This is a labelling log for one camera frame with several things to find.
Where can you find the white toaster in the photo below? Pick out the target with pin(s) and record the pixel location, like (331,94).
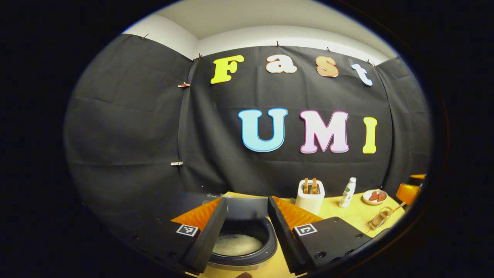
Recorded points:
(310,202)

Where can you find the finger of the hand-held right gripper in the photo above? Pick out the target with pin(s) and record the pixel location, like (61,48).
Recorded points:
(417,177)
(408,193)

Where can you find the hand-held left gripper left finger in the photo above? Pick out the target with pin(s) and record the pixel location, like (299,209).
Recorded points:
(210,235)

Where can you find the silver clip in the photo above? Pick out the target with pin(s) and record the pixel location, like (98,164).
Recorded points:
(176,163)

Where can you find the red meat slice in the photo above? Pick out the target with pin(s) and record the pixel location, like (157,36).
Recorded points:
(373,196)
(381,196)

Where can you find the pink clip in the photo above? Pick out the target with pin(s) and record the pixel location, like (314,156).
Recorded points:
(184,85)

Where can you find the black backdrop cloth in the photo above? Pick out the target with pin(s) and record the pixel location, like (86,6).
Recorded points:
(127,127)

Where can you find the wooden spoon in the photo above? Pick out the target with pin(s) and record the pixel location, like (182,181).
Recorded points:
(397,207)

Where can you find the bread slice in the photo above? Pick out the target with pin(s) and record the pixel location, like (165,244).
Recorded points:
(306,186)
(314,186)

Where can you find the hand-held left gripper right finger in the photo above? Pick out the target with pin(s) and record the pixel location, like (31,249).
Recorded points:
(283,235)

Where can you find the dark grey rice cooker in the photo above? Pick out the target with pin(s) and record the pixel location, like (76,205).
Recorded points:
(247,226)

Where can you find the white milk bottle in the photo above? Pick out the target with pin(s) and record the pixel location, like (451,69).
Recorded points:
(347,193)

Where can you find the white round plate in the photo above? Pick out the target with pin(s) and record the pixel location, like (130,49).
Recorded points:
(366,200)

